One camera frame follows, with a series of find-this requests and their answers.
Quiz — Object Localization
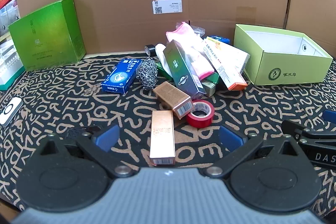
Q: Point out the black letter-printed mat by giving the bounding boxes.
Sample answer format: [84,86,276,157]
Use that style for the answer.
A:
[0,52,336,224]

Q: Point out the red tape roll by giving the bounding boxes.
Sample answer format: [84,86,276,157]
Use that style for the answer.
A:
[185,99,215,128]

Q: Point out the black tape roll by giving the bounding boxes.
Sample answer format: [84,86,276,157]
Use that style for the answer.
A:
[144,44,158,57]

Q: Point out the small dark green box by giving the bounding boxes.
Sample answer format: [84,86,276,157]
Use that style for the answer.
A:
[157,61,174,79]

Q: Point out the blue glove box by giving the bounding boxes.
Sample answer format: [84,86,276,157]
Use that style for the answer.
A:
[101,59,140,95]

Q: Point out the tall dark green box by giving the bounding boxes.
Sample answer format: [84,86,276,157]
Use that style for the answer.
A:
[162,40,207,101]

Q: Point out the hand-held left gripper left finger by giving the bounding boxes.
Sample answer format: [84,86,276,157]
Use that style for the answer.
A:
[34,125,134,179]

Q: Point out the white glove with pink cuff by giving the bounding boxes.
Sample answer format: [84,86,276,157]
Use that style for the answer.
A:
[184,43,215,81]
[165,21,208,56]

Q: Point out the large green gift box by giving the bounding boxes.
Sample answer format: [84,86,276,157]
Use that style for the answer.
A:
[8,0,87,72]

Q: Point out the blue plastic candy container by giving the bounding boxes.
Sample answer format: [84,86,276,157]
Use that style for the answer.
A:
[210,35,231,45]

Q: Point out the steel wool scrubber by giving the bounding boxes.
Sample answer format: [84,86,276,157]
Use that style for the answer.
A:
[136,56,159,89]

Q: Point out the white bottle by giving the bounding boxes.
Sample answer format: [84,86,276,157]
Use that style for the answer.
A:
[155,43,171,73]

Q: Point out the green carton with red print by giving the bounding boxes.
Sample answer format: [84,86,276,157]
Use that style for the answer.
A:
[201,73,221,97]

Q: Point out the small white rounded device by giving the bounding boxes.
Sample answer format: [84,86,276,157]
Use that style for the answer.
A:
[0,97,22,127]

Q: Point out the yellow white medicine box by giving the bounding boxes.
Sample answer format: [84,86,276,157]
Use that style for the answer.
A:
[206,36,251,74]

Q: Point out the white orange medicine box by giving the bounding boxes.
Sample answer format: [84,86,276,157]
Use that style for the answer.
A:
[202,38,249,91]

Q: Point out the clear bag of toothpicks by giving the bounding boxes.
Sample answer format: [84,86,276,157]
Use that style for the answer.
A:
[190,26,205,38]

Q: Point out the copper brown carton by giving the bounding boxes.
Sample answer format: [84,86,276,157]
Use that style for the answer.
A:
[149,110,176,166]
[152,81,195,120]

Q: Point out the white shipping label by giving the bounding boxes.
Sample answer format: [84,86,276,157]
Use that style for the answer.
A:
[152,0,183,15]

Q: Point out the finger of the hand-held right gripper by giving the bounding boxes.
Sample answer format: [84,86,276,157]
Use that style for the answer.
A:
[322,109,336,123]
[281,119,336,139]

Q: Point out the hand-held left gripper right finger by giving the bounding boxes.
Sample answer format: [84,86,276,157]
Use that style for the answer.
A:
[205,125,303,179]

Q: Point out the light green cardboard box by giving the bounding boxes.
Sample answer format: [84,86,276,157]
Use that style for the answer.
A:
[233,24,334,86]

